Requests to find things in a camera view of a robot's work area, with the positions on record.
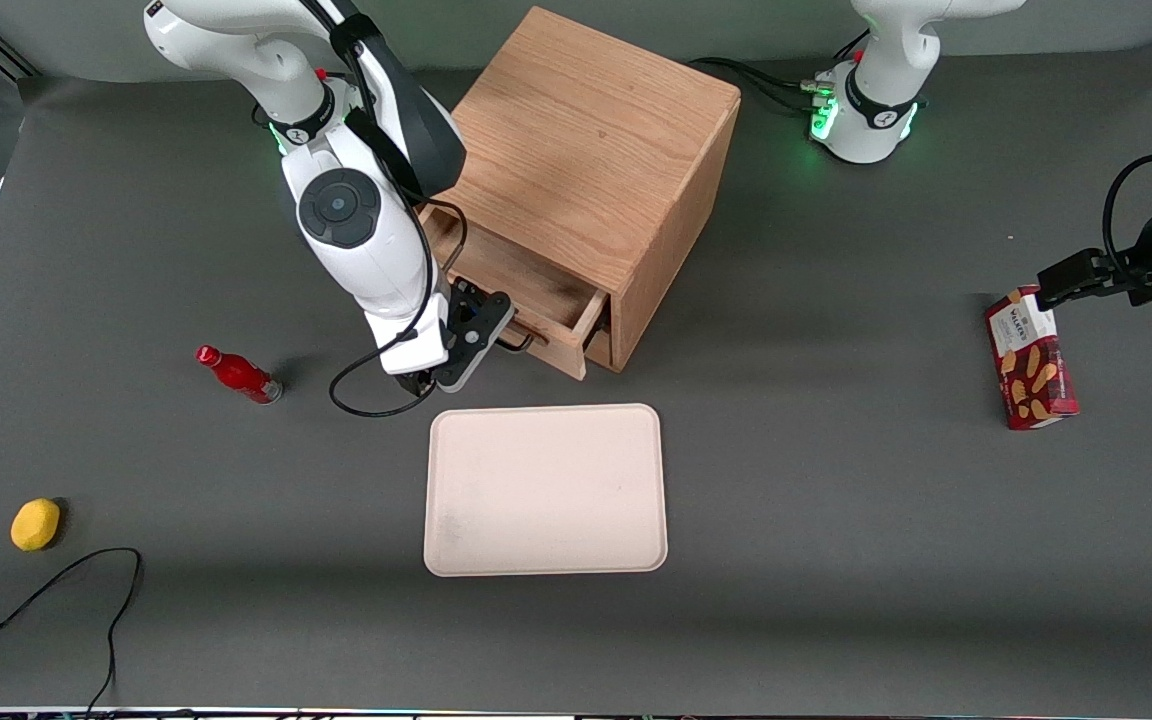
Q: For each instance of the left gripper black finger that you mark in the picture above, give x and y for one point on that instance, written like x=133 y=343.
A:
x=1071 y=280

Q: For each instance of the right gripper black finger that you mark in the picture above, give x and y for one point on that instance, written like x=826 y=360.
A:
x=418 y=382

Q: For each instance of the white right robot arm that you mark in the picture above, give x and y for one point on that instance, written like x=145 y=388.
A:
x=346 y=250

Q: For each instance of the oak wooden drawer cabinet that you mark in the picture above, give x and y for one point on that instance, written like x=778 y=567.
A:
x=596 y=140

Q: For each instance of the red tartan shortbread box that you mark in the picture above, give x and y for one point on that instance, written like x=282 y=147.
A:
x=1031 y=370

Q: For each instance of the cream rectangular plastic tray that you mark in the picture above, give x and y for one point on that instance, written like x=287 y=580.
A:
x=546 y=490

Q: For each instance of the red plastic bottle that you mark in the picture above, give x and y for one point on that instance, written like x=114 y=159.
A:
x=241 y=375

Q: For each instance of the yellow lemon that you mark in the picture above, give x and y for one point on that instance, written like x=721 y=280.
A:
x=35 y=525

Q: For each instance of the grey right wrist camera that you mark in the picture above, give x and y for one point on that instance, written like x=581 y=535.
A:
x=471 y=335

